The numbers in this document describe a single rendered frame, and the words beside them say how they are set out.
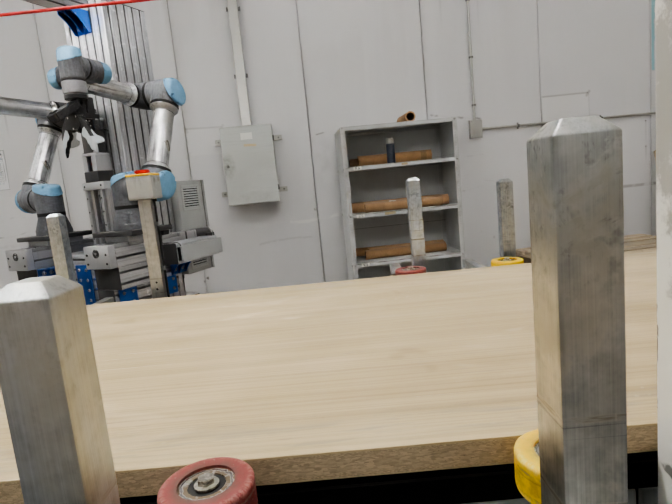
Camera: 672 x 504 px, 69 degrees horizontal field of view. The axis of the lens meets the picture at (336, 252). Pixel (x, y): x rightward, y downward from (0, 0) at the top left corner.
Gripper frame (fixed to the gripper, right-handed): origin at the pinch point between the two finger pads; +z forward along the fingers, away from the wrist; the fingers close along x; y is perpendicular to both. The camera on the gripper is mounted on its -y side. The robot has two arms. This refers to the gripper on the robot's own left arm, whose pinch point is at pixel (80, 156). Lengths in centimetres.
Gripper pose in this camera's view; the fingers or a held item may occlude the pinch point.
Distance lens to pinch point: 187.3
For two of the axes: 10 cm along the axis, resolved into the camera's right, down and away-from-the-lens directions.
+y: 4.1, -1.7, 8.9
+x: -9.0, 0.3, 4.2
